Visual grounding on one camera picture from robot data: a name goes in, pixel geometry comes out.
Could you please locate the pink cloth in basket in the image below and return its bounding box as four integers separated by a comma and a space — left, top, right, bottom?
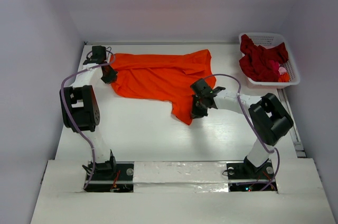
269, 60, 287, 77

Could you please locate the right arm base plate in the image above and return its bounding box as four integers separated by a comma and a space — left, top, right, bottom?
222, 161, 277, 192

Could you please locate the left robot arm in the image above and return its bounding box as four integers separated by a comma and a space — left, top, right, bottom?
59, 45, 118, 179

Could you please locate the white plastic basket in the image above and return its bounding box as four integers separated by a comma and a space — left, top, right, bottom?
239, 32, 300, 89

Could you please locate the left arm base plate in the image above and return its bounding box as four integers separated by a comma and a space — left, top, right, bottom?
84, 162, 134, 193

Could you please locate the orange t shirt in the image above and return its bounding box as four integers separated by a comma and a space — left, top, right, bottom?
111, 49, 216, 125

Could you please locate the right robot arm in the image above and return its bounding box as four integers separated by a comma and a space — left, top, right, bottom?
191, 79, 294, 178

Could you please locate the small orange cloth in basket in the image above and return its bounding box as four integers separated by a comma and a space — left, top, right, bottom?
278, 73, 290, 83

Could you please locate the dark red t shirt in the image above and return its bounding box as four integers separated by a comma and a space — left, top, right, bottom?
239, 34, 289, 82

